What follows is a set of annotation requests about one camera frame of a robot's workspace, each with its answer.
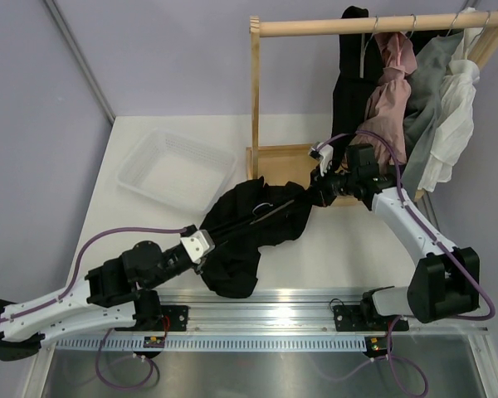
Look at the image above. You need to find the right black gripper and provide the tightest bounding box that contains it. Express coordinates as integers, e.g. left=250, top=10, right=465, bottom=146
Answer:
left=302, top=163, right=359, bottom=206

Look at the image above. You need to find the black pleated skirt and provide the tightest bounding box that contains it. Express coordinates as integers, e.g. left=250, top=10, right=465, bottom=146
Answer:
left=200, top=177, right=312, bottom=299

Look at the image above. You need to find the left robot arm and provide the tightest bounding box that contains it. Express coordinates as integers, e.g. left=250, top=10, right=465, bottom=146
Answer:
left=0, top=237, right=214, bottom=362

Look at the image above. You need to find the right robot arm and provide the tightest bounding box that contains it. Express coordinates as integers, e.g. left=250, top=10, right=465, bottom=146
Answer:
left=309, top=143, right=480, bottom=328

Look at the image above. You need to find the wooden clothes rack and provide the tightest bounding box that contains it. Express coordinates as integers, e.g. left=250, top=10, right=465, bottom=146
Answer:
left=247, top=10, right=498, bottom=178

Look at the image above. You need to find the white plastic basket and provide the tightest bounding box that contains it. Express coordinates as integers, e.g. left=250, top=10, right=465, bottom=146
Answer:
left=115, top=129, right=237, bottom=215

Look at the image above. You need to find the black hanging garment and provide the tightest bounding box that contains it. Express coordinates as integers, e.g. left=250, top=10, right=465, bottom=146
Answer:
left=330, top=4, right=385, bottom=142

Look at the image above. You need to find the white hanging garment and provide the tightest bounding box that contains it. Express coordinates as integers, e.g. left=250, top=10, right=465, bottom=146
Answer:
left=417, top=28, right=481, bottom=192

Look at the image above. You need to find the grey hanging garment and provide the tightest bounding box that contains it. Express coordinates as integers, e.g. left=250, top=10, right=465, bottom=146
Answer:
left=402, top=32, right=463, bottom=196

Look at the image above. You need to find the pink hanging garment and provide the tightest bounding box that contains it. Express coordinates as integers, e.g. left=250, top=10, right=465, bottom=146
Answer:
left=354, top=32, right=417, bottom=167

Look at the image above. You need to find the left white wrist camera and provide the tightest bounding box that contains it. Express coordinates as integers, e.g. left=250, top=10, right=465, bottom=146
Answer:
left=180, top=230, right=215, bottom=258

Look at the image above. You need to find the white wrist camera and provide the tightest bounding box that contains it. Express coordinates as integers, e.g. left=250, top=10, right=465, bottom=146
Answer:
left=180, top=230, right=215, bottom=258
left=309, top=143, right=334, bottom=177

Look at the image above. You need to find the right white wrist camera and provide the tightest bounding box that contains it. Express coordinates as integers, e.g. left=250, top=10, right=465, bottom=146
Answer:
left=309, top=143, right=334, bottom=177

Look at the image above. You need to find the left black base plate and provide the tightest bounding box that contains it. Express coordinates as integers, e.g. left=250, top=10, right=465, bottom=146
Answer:
left=115, top=305, right=189, bottom=332

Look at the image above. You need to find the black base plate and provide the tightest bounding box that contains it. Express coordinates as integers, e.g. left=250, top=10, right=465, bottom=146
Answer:
left=333, top=304, right=385, bottom=332
left=115, top=305, right=189, bottom=332

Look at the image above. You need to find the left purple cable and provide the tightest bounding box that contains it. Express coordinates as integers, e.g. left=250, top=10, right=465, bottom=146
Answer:
left=0, top=226, right=192, bottom=389

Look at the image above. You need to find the white slotted cable duct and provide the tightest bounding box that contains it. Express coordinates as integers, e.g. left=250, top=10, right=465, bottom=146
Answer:
left=56, top=335, right=367, bottom=352

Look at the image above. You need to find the aluminium mounting rail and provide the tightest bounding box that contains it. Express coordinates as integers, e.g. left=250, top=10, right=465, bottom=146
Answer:
left=39, top=288, right=491, bottom=335

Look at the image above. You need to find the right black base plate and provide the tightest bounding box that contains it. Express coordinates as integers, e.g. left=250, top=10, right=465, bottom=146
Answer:
left=333, top=304, right=385, bottom=332

